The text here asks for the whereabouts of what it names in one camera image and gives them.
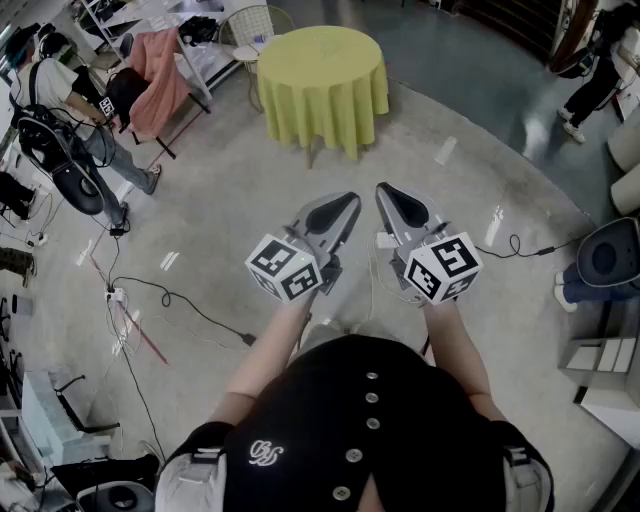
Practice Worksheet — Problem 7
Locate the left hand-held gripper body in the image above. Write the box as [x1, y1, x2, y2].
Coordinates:
[244, 224, 345, 305]

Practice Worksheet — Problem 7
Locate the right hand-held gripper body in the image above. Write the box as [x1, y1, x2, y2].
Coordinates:
[389, 222, 484, 306]

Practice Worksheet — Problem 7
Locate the person's right forearm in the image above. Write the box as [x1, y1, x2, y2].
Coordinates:
[423, 298, 507, 422]

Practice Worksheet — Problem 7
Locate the person's left forearm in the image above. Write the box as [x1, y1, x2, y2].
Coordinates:
[207, 294, 311, 426]

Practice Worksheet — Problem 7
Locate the person's black buttoned top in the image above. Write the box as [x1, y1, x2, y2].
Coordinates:
[154, 333, 556, 512]

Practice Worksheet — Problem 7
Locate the grey cabinet with white drawers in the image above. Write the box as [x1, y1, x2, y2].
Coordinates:
[557, 299, 640, 406]

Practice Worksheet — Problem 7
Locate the white metal shelf rack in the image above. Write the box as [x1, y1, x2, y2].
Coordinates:
[79, 0, 241, 101]

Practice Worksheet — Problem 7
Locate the pink cloth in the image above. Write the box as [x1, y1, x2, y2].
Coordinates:
[128, 27, 194, 139]

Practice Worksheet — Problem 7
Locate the cream round stool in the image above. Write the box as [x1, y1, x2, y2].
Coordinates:
[610, 172, 640, 216]
[607, 112, 640, 174]

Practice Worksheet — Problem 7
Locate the dark wooden staircase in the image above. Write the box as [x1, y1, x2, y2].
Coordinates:
[449, 0, 601, 76]

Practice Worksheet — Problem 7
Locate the black bag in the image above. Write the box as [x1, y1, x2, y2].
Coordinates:
[178, 15, 221, 45]

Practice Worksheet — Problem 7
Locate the white desk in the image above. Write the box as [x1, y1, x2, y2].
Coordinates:
[22, 369, 121, 466]

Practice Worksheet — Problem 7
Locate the black power cable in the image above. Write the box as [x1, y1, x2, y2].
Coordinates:
[112, 276, 257, 347]

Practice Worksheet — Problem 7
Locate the thin black cable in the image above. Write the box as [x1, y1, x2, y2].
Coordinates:
[473, 233, 584, 260]

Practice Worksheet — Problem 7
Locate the wire mesh chair white seat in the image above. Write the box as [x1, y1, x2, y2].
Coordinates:
[218, 4, 296, 114]

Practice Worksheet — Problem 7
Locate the black metal frame chair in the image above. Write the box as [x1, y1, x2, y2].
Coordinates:
[104, 67, 211, 161]

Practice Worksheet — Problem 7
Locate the grey right shoulder strap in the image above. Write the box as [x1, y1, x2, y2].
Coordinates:
[502, 444, 554, 512]

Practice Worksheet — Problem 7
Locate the grey shoulder strap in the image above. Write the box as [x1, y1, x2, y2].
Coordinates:
[502, 444, 554, 512]
[155, 447, 229, 512]

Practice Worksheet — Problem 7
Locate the grey left shoulder strap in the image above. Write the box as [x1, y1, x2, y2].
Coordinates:
[155, 447, 229, 512]

